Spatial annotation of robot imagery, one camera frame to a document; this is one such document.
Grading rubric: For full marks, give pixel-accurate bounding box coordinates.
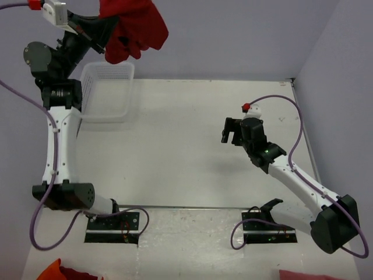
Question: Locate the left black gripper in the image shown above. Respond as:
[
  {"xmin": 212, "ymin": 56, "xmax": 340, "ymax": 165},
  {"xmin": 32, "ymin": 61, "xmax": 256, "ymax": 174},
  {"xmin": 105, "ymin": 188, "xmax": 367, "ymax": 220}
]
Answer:
[{"xmin": 55, "ymin": 9, "xmax": 117, "ymax": 77}]

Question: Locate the red t shirt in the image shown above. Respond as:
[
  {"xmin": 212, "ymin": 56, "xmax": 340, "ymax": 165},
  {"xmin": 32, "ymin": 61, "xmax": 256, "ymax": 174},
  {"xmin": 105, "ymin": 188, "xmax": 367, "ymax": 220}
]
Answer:
[{"xmin": 99, "ymin": 0, "xmax": 169, "ymax": 64}]

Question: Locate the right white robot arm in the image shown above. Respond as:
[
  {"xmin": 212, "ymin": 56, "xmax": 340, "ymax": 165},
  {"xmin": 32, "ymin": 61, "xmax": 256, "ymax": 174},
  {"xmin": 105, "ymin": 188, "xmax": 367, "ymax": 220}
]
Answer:
[{"xmin": 221, "ymin": 117, "xmax": 361, "ymax": 254}]

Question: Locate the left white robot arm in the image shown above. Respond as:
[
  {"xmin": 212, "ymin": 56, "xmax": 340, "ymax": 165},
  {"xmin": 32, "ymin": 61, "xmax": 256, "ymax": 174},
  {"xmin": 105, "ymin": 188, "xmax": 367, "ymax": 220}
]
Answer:
[{"xmin": 23, "ymin": 12, "xmax": 121, "ymax": 229}]

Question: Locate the white plastic mesh basket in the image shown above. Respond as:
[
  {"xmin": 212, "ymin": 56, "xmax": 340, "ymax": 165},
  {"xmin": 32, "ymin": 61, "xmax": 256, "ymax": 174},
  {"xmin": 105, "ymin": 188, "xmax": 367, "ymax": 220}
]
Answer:
[{"xmin": 80, "ymin": 62, "xmax": 135, "ymax": 124}]

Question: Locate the pink folded cloth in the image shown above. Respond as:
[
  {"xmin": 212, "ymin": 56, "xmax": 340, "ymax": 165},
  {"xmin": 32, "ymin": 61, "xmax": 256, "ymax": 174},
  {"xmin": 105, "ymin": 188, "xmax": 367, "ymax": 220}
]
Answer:
[{"xmin": 279, "ymin": 269, "xmax": 335, "ymax": 280}]

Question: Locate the dark red folded cloth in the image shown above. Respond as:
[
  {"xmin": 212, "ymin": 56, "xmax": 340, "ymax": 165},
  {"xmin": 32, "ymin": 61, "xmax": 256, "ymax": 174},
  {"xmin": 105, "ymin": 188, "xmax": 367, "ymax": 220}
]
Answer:
[{"xmin": 59, "ymin": 267, "xmax": 104, "ymax": 280}]

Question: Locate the orange folded cloth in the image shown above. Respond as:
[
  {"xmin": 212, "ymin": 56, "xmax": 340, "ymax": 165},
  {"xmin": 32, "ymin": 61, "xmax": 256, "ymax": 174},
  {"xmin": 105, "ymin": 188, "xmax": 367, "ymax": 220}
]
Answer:
[{"xmin": 37, "ymin": 258, "xmax": 66, "ymax": 280}]

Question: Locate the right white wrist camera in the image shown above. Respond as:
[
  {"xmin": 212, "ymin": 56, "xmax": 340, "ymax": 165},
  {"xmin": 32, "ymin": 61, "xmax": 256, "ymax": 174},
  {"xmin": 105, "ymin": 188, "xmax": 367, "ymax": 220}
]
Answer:
[{"xmin": 241, "ymin": 103, "xmax": 262, "ymax": 119}]

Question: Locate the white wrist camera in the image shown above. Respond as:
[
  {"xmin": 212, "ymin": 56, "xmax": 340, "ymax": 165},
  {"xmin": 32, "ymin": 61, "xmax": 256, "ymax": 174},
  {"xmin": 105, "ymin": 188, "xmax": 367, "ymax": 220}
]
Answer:
[
  {"xmin": 241, "ymin": 103, "xmax": 262, "ymax": 119},
  {"xmin": 27, "ymin": 0, "xmax": 77, "ymax": 34}
]

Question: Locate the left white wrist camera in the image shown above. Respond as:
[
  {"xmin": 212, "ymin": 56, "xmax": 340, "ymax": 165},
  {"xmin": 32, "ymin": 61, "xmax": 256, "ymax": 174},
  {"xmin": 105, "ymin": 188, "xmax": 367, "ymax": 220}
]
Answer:
[{"xmin": 27, "ymin": 0, "xmax": 77, "ymax": 34}]

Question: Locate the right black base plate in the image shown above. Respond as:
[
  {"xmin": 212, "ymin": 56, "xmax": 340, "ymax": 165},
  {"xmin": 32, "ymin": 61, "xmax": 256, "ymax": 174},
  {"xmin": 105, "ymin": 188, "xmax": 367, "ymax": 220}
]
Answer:
[{"xmin": 241, "ymin": 207, "xmax": 298, "ymax": 244}]

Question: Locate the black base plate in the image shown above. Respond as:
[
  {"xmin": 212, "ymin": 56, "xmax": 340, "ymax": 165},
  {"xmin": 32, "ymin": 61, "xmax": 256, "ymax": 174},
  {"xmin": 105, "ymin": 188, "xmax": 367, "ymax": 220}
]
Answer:
[
  {"xmin": 84, "ymin": 211, "xmax": 140, "ymax": 245},
  {"xmin": 241, "ymin": 207, "xmax": 298, "ymax": 244}
]

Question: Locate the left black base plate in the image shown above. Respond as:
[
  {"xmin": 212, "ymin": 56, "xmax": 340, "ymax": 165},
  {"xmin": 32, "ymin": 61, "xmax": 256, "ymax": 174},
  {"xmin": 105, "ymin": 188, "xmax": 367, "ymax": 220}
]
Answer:
[{"xmin": 84, "ymin": 211, "xmax": 140, "ymax": 245}]

